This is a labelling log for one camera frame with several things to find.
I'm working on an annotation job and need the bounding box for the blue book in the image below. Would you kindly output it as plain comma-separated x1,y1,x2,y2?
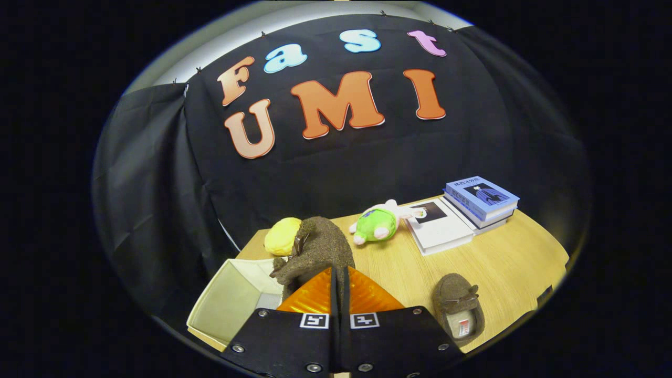
444,176,520,221

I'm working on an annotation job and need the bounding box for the green and pink plush toy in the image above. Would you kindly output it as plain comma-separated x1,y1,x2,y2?
349,199,427,246

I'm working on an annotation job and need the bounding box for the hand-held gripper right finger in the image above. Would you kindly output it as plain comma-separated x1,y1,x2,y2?
340,267,466,378

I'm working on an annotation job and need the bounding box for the thick book with dark cover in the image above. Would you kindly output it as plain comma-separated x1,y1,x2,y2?
443,193,518,230

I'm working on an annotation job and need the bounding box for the yellow plush toy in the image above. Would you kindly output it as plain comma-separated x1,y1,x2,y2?
264,217,302,257

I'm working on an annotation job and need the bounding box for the black backdrop cloth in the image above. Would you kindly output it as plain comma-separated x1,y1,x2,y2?
92,13,591,331

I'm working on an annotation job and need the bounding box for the brown fuzzy shoe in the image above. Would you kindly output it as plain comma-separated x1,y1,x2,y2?
269,216,356,302
432,273,485,347

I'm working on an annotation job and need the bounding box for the white book with dark picture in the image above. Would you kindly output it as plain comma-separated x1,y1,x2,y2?
404,197,476,256

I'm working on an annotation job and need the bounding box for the grey fabric storage box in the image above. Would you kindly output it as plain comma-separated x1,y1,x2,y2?
186,258,287,352

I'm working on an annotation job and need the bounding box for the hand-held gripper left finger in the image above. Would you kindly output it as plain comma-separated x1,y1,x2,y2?
220,267,340,378

